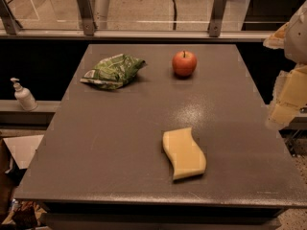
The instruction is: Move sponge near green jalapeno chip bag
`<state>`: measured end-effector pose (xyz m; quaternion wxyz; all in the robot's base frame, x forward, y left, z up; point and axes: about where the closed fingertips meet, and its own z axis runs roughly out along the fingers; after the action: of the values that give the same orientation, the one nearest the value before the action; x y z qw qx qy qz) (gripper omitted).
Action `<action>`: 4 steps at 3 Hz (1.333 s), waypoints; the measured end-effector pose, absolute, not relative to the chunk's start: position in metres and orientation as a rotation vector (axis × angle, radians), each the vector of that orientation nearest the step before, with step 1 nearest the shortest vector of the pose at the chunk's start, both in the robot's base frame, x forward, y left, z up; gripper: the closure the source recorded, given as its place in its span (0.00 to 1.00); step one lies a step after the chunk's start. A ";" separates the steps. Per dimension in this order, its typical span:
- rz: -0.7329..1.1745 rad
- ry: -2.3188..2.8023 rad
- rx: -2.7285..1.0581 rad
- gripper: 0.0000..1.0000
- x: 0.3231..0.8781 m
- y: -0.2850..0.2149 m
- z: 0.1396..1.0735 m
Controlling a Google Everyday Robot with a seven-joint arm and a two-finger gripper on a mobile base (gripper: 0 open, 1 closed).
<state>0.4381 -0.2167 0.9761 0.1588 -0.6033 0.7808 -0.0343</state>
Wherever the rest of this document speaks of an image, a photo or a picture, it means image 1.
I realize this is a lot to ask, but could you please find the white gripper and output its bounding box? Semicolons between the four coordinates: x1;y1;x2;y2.
263;1;307;130

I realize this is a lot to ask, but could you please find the yellow wavy sponge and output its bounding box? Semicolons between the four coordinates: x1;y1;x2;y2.
162;127;206;180

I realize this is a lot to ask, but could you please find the green jalapeno chip bag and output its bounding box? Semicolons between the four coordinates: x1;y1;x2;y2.
80;54;146;90

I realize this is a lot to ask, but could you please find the red apple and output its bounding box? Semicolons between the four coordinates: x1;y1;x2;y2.
172;51;198;77

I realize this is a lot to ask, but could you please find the white pump dispenser bottle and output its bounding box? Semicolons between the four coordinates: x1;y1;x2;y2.
11;78;37;111

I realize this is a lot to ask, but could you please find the open cardboard box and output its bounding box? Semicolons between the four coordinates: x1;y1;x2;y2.
3;135;43;225

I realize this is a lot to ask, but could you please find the right metal railing bracket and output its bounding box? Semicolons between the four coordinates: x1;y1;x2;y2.
208;0;227;37

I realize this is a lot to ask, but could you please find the metal railing bracket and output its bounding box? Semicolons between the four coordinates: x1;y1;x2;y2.
208;0;227;37
77;0;96;35

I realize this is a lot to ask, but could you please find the black floor cable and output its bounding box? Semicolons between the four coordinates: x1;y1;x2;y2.
145;0;178;31

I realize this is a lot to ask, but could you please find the left metal railing bracket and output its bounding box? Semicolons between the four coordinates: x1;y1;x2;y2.
77;0;96;35

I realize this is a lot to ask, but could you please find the metal window rail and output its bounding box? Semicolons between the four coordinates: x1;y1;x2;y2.
0;29;272;42

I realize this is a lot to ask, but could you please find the far left metal bracket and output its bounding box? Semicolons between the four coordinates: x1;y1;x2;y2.
0;0;22;35

